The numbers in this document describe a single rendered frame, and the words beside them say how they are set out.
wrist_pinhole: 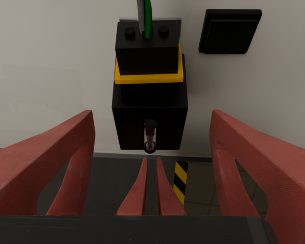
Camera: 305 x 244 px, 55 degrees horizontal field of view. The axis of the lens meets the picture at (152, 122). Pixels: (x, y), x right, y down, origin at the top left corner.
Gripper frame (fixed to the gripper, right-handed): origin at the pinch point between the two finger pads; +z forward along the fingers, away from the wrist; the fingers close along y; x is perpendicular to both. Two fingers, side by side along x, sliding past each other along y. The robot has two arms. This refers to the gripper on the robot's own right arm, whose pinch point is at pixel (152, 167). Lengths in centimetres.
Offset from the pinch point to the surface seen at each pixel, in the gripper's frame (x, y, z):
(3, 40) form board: -11.2, 12.2, 5.1
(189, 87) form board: -5.0, -3.7, 6.2
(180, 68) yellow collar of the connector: -15.5, -1.3, -3.0
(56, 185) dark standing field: 98, 43, 47
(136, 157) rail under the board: 12.5, 2.2, 8.9
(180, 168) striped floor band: 96, -14, 55
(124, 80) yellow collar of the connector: -15.2, 1.6, -3.7
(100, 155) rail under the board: 11.9, 7.7, 8.8
